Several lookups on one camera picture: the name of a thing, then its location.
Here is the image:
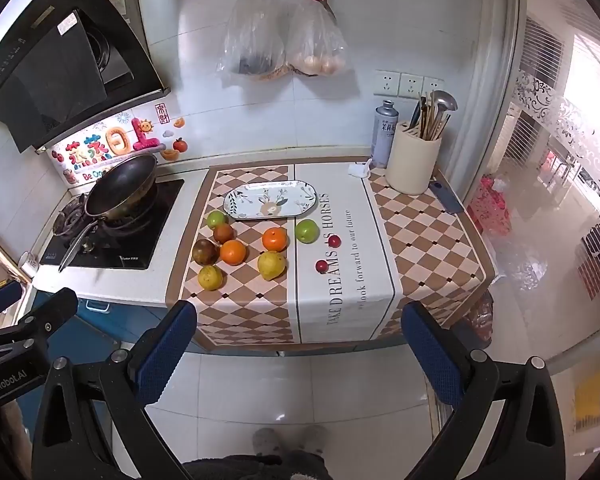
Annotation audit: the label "dark utensil handle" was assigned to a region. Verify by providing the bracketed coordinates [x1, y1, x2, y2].
[408, 96, 426, 132]

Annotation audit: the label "dark blue phone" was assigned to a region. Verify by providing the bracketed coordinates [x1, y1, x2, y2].
[428, 180, 465, 215]

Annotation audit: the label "grey spray can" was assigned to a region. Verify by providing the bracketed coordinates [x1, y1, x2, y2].
[371, 100, 400, 170]

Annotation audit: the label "dark red apple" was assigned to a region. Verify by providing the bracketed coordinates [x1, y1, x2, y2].
[192, 239, 221, 266]

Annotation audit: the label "bundle of chopsticks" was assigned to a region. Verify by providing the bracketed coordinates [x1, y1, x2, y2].
[419, 94, 451, 142]

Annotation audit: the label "blue cabinet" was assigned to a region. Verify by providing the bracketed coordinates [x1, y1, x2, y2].
[10, 287, 181, 480]

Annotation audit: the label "steel ladle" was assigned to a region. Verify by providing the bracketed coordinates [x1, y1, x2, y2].
[429, 90, 459, 140]

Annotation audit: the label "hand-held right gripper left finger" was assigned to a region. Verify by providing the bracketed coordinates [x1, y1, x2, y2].
[32, 300, 198, 480]

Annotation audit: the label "cream utensil holder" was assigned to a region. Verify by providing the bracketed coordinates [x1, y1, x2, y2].
[384, 121, 442, 196]

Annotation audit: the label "black range hood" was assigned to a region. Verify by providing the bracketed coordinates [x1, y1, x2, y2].
[0, 0, 172, 153]

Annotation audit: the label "colourful wall stickers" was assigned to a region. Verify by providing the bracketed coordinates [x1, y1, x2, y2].
[50, 102, 188, 186]

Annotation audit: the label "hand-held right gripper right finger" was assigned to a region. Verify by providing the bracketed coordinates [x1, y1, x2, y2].
[400, 301, 576, 480]

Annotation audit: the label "orange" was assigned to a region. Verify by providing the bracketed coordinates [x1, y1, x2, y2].
[220, 239, 247, 266]
[262, 227, 289, 253]

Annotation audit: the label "black gas stove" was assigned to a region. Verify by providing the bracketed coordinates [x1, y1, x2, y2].
[39, 177, 186, 271]

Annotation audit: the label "black frying pan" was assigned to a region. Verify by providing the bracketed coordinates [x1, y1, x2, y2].
[57, 154, 159, 273]

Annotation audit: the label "small yellow lemon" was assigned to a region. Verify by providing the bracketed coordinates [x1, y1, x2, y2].
[198, 265, 225, 292]

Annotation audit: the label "clear plastic bag of eggs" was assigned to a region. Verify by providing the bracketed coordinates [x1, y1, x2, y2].
[285, 2, 351, 78]

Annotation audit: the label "clear plastic bag dark contents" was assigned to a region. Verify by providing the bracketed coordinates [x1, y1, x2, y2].
[216, 0, 287, 86]

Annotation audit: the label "checkered table mat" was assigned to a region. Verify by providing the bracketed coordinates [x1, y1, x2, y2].
[165, 162, 498, 353]

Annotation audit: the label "grey fuzzy slipper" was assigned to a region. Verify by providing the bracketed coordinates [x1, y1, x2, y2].
[252, 426, 284, 459]
[299, 425, 329, 457]

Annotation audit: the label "person's dark clothing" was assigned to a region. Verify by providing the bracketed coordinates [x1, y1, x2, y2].
[182, 452, 331, 480]

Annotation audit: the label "patterned glass sliding door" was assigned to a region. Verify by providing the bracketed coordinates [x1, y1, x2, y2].
[500, 12, 600, 361]

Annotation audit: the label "oval patterned ceramic plate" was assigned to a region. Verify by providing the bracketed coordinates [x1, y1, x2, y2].
[223, 181, 329, 221]

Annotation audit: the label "pink plastic bag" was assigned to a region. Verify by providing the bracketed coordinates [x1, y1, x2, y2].
[467, 175, 512, 238]

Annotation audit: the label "large yellow lemon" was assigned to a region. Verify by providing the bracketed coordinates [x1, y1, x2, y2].
[258, 251, 287, 281]

